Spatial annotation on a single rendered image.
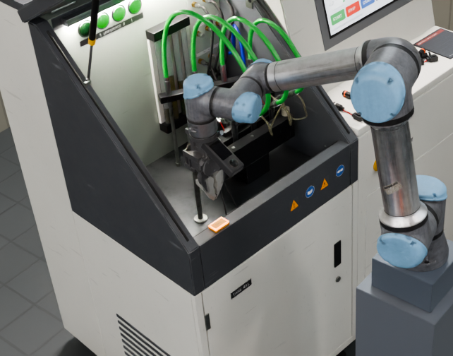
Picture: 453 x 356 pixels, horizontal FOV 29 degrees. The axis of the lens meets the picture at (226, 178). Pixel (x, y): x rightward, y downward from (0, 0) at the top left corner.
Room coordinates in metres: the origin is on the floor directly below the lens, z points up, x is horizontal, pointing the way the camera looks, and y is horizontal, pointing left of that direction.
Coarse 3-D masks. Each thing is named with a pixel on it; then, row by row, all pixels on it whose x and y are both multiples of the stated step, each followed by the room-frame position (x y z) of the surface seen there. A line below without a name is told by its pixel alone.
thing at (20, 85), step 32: (0, 0) 2.31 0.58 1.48; (0, 32) 2.34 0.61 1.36; (0, 64) 2.39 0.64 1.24; (32, 64) 2.23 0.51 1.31; (32, 96) 2.27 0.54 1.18; (32, 128) 2.31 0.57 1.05; (32, 160) 2.35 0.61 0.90; (32, 192) 2.39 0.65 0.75; (64, 192) 2.23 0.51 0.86; (64, 224) 2.26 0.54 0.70; (64, 256) 2.31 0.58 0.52; (64, 288) 2.36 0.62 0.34; (64, 320) 2.41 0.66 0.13; (96, 320) 2.22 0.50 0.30; (96, 352) 2.26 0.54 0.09
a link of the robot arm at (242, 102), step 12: (240, 84) 1.87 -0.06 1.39; (252, 84) 1.88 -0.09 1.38; (216, 96) 1.84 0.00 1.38; (228, 96) 1.83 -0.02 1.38; (240, 96) 1.82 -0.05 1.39; (252, 96) 1.81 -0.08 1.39; (216, 108) 1.82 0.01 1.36; (228, 108) 1.81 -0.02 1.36; (240, 108) 1.79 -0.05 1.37; (252, 108) 1.79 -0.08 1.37; (240, 120) 1.80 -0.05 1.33; (252, 120) 1.79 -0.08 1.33
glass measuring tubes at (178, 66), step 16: (176, 16) 2.48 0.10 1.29; (160, 32) 2.40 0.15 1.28; (176, 32) 2.45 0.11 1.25; (160, 48) 2.40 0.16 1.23; (176, 48) 2.44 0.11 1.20; (160, 64) 2.40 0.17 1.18; (176, 64) 2.44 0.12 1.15; (160, 80) 2.40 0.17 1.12; (176, 80) 2.46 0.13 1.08; (160, 112) 2.40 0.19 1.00; (176, 112) 2.42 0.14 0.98; (160, 128) 2.41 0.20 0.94; (176, 128) 2.41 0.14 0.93
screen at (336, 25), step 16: (320, 0) 2.54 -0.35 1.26; (336, 0) 2.58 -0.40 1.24; (352, 0) 2.62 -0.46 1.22; (368, 0) 2.67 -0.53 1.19; (384, 0) 2.71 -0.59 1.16; (400, 0) 2.76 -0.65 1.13; (320, 16) 2.53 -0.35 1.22; (336, 16) 2.56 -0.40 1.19; (352, 16) 2.61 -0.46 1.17; (368, 16) 2.65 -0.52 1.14; (384, 16) 2.69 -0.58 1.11; (336, 32) 2.55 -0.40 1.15; (352, 32) 2.59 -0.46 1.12
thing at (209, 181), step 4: (208, 176) 1.87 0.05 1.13; (196, 180) 1.89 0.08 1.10; (208, 180) 1.85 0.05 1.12; (212, 180) 1.86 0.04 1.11; (208, 184) 1.85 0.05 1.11; (212, 184) 1.86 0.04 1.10; (200, 188) 1.88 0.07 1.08; (208, 188) 1.85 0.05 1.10; (212, 188) 1.86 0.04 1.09; (208, 192) 1.85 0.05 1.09; (212, 192) 1.86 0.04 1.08; (208, 196) 1.86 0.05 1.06; (212, 196) 1.86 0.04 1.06
